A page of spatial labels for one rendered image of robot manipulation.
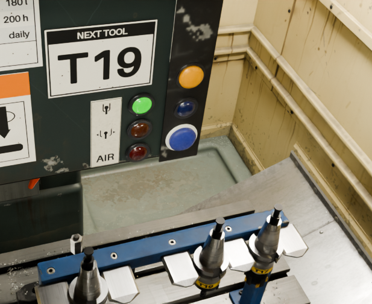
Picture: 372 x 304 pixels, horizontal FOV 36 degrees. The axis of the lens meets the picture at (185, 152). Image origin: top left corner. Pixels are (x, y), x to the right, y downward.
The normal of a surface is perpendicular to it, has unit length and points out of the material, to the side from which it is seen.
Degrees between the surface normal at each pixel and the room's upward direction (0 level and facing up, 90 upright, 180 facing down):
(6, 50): 90
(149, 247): 0
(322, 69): 88
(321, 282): 24
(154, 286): 0
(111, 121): 90
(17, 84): 90
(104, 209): 0
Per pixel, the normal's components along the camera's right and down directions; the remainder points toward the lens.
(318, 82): -0.92, 0.15
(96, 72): 0.36, 0.66
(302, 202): -0.28, -0.59
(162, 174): 0.11, -0.73
